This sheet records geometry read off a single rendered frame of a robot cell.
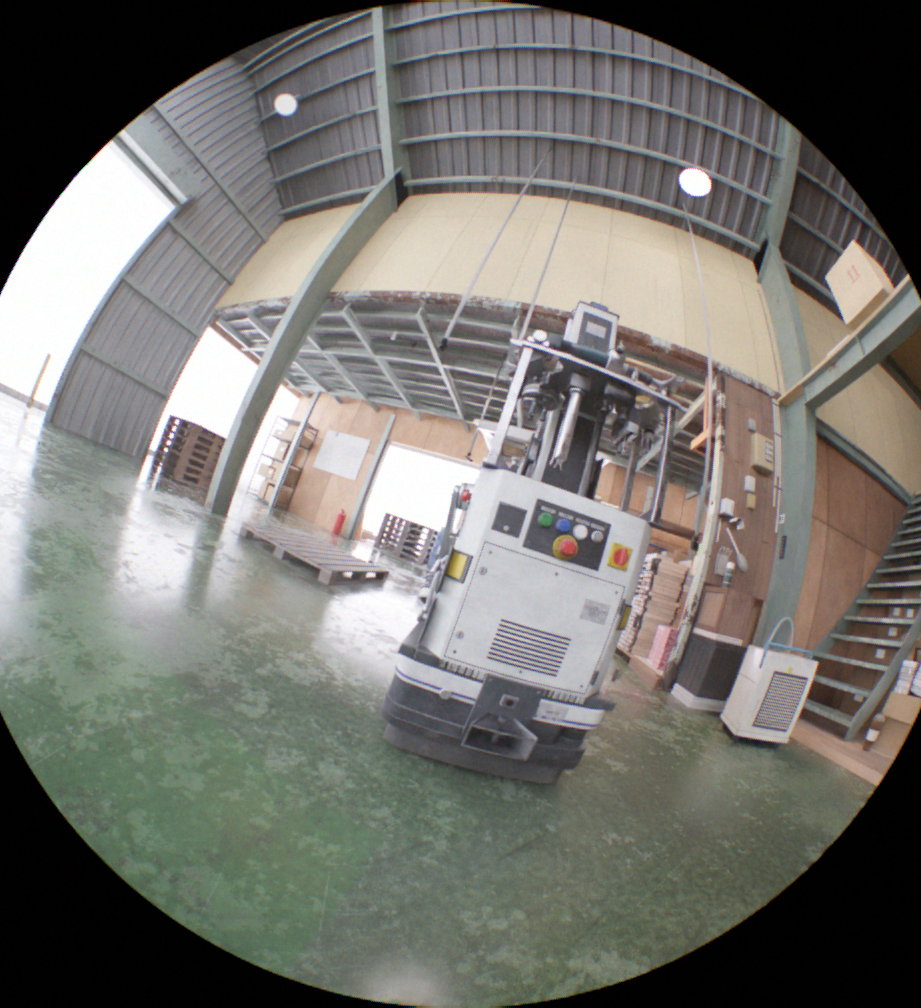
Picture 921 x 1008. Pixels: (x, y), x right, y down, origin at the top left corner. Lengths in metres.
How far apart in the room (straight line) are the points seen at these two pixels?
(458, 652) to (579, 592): 0.32
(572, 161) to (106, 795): 5.98
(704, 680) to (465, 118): 6.82
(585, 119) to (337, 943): 6.09
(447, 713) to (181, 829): 0.65
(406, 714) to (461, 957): 0.60
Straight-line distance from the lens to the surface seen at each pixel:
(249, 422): 3.87
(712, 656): 2.51
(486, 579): 0.75
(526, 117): 5.65
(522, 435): 2.91
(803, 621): 3.70
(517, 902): 0.75
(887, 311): 3.24
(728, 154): 5.77
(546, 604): 0.78
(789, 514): 3.46
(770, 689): 2.11
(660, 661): 3.11
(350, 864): 0.69
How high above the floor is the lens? 0.59
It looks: 7 degrees up
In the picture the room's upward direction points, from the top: 19 degrees clockwise
